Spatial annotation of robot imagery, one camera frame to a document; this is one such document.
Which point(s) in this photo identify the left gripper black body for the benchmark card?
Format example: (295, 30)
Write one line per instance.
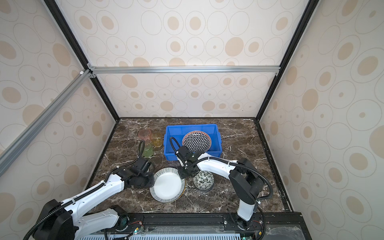
(145, 181)

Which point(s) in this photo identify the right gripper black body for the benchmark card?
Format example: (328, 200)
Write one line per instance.
(183, 171)

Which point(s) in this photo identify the flower pattern orange rim plate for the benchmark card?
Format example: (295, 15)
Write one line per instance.
(197, 141)

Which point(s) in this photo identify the striped rim white plate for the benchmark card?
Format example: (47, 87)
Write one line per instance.
(168, 185)

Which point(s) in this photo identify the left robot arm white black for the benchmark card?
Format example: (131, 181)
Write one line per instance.
(68, 219)

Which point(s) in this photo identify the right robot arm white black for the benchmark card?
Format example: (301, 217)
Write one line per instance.
(250, 186)

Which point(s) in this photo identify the blue plastic bin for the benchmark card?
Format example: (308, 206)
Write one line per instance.
(179, 131)

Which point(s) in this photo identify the green floral ceramic bowl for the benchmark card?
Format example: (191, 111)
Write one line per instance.
(204, 181)

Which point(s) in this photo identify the green transparent cup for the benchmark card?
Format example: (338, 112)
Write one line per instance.
(148, 150)

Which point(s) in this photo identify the pink transparent cup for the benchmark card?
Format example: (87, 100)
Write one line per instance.
(144, 134)

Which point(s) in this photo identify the yellow transparent cup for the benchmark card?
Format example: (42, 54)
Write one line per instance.
(157, 139)

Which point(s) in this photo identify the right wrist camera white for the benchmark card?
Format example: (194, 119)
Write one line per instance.
(180, 161)

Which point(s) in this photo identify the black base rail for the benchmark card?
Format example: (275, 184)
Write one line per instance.
(184, 226)

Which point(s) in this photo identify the horizontal aluminium frame bar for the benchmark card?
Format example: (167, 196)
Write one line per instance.
(184, 70)

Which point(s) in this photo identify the left diagonal aluminium frame bar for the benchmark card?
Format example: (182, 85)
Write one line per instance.
(26, 137)

